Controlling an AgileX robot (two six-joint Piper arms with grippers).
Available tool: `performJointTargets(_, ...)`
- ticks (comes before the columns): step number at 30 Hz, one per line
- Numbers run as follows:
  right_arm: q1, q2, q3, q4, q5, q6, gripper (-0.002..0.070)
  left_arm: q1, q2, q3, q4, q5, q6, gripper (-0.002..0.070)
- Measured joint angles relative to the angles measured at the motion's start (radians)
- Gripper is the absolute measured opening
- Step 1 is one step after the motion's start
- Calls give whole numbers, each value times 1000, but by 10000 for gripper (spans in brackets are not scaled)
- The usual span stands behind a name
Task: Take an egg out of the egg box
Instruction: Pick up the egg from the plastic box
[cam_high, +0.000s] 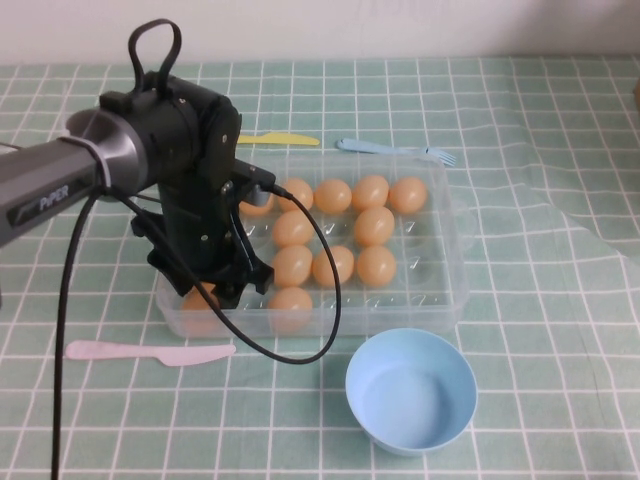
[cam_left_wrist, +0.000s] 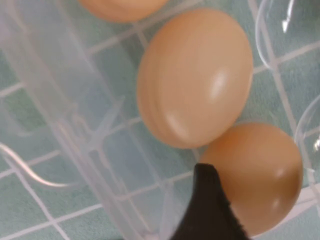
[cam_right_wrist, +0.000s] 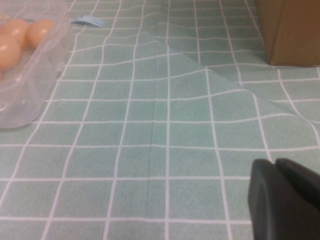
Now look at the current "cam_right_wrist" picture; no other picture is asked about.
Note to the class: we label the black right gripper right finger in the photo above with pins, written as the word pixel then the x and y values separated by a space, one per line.
pixel 305 182

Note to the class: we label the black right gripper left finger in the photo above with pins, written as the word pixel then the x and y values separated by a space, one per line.
pixel 275 207

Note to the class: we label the brown cardboard box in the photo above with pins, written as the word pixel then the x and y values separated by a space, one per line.
pixel 292 32

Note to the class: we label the transparent plastic egg box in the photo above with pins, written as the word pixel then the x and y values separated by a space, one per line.
pixel 45 75

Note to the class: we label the beige plastic egg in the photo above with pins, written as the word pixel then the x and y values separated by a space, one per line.
pixel 8 53
pixel 15 28
pixel 40 30

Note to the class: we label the green checkered tablecloth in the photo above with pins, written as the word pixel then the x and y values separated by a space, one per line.
pixel 162 137

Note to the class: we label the blue plastic fork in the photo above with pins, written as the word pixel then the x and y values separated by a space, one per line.
pixel 87 21

